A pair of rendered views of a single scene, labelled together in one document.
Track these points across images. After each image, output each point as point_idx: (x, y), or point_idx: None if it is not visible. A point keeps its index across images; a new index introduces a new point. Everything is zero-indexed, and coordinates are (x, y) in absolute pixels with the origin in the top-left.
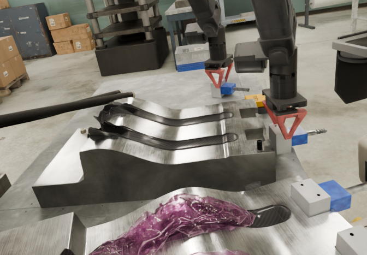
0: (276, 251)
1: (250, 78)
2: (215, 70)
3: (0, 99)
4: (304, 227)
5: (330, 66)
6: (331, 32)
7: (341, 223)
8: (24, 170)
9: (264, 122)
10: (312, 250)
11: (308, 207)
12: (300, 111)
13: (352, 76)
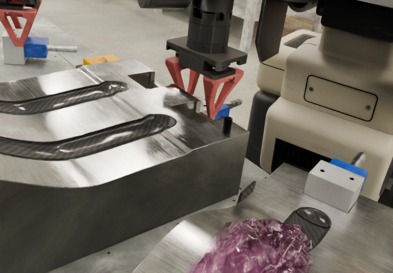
0: (365, 270)
1: (54, 32)
2: (20, 10)
3: None
4: (356, 227)
5: (80, 28)
6: None
7: (381, 208)
8: None
9: None
10: (390, 252)
11: (350, 199)
12: (236, 72)
13: (271, 23)
